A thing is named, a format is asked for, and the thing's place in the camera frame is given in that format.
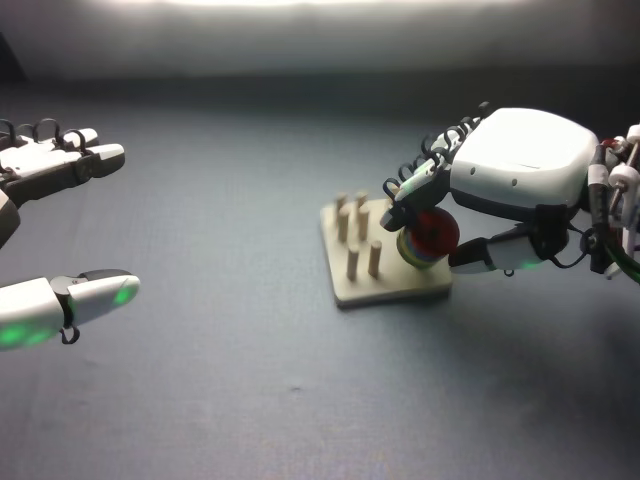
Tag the wooden peg board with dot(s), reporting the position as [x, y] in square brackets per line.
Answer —
[380, 285]

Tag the grey table cloth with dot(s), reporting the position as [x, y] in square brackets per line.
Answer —
[250, 380]

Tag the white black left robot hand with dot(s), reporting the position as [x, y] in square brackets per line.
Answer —
[35, 162]

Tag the stack of coloured rings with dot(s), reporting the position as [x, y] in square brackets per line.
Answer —
[432, 240]

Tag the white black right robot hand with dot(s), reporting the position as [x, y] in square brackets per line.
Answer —
[525, 160]

